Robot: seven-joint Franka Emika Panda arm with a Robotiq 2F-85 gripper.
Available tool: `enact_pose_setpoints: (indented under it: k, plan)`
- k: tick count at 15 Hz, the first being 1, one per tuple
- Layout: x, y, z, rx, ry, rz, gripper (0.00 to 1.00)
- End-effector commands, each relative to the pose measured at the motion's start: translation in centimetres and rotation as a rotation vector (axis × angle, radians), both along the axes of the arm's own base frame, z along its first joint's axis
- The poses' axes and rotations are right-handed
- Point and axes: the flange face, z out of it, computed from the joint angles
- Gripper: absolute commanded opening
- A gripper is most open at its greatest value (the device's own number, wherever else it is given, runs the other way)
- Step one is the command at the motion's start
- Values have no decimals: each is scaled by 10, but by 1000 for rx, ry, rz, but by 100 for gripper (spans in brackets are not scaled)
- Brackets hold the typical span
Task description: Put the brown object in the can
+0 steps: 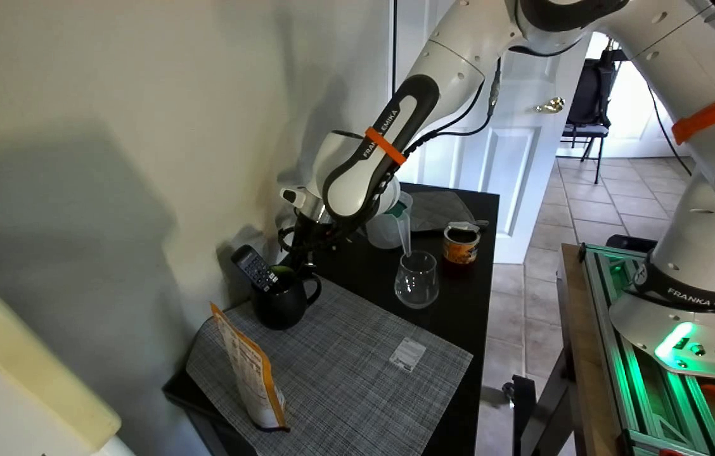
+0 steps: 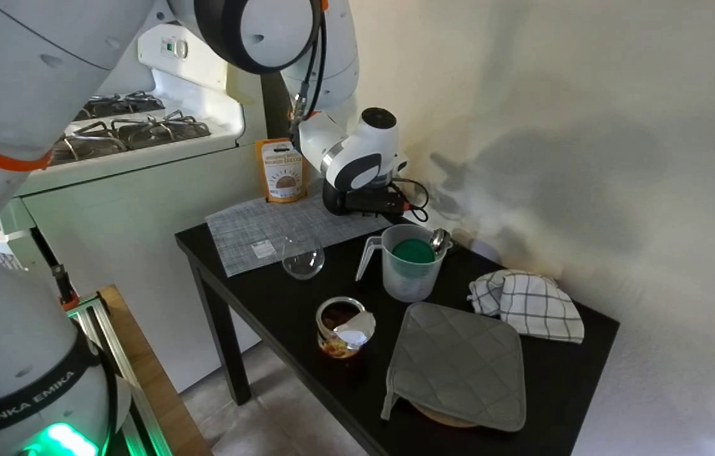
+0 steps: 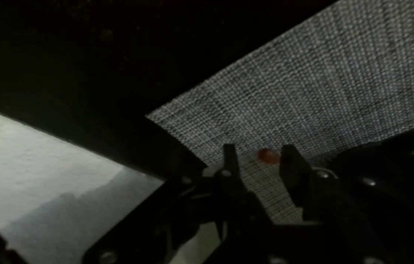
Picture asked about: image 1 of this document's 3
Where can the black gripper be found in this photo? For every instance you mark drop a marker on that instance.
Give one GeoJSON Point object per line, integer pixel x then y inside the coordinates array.
{"type": "Point", "coordinates": [318, 233]}

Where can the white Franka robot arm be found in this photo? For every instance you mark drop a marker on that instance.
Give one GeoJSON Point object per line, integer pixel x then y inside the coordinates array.
{"type": "Point", "coordinates": [696, 237]}

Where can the black ceramic mug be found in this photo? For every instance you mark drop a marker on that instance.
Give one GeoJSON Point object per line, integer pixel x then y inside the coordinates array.
{"type": "Point", "coordinates": [281, 302]}

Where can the clear glass bowl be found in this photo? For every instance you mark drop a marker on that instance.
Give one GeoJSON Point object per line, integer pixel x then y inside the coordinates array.
{"type": "Point", "coordinates": [416, 283]}

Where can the orange snack pouch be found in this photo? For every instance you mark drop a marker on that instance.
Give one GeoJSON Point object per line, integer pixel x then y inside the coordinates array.
{"type": "Point", "coordinates": [247, 371]}

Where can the grey woven placemat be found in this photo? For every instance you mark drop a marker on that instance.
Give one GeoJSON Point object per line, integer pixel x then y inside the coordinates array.
{"type": "Point", "coordinates": [347, 371]}

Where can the black wooden table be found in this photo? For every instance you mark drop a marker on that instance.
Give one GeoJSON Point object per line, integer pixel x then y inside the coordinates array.
{"type": "Point", "coordinates": [449, 294]}

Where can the white panelled door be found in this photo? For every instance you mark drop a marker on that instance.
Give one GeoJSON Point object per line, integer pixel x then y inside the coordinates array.
{"type": "Point", "coordinates": [501, 152]}

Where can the black tripod stand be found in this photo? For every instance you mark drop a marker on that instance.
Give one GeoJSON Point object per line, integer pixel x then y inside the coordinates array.
{"type": "Point", "coordinates": [531, 418]}

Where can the wooden base board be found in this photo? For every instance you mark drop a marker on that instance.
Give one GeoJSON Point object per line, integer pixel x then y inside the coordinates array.
{"type": "Point", "coordinates": [581, 371]}

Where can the white gas stove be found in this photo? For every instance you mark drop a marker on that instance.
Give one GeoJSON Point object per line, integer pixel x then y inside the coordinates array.
{"type": "Point", "coordinates": [10, 380]}

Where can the black folding chair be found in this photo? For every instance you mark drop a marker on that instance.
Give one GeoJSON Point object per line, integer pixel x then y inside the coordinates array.
{"type": "Point", "coordinates": [592, 91]}

